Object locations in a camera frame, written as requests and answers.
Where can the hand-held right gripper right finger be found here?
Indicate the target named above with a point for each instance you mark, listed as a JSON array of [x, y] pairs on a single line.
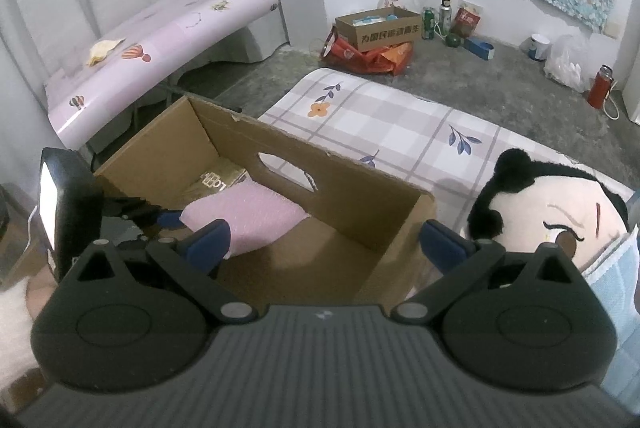
[[440, 245]]

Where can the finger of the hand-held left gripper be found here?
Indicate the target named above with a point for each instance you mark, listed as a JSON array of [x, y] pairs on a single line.
[[127, 242], [170, 219]]

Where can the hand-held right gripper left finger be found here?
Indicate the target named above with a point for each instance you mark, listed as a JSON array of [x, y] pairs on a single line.
[[210, 243]]

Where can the olive green packet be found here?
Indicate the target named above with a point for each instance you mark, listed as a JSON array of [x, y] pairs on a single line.
[[215, 183]]

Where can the pink sponge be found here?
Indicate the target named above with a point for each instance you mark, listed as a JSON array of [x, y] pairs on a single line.
[[260, 213]]

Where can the large cardboard box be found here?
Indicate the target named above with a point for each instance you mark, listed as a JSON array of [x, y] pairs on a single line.
[[350, 208]]

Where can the person's left forearm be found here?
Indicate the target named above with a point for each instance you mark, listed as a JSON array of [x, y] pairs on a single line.
[[15, 318]]

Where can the black-haired plush doll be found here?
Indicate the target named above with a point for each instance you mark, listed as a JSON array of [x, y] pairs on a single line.
[[540, 218]]

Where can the checked floral bedsheet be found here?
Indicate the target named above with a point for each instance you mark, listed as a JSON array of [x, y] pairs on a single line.
[[400, 127]]

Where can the pale yellow crumpled item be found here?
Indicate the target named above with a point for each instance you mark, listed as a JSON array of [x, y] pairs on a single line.
[[105, 52]]

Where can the table with pink cover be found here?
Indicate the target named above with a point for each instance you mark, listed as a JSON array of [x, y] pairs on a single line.
[[165, 32]]

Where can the red orange plastic bag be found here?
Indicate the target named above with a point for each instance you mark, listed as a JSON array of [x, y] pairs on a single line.
[[380, 60]]

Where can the blue white container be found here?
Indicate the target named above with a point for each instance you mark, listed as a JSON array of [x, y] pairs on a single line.
[[479, 48]]

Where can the dark green round object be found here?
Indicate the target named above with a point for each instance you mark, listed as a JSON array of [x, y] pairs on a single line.
[[453, 40]]

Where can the green can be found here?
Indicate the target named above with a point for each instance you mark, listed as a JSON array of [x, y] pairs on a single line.
[[428, 25]]

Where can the small cardboard box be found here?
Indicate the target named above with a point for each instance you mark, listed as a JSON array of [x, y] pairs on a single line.
[[380, 32]]

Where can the white blue tub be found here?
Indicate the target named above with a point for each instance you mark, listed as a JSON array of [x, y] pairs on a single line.
[[539, 47]]

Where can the red packet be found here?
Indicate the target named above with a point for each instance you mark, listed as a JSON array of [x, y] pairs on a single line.
[[465, 22]]

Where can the red thermos bottle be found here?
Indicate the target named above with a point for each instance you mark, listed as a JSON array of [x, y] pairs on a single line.
[[600, 87]]

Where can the dark green bottle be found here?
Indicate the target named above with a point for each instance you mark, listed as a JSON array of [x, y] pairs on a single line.
[[445, 15]]

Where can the wall socket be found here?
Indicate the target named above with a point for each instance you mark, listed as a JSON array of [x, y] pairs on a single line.
[[613, 29]]

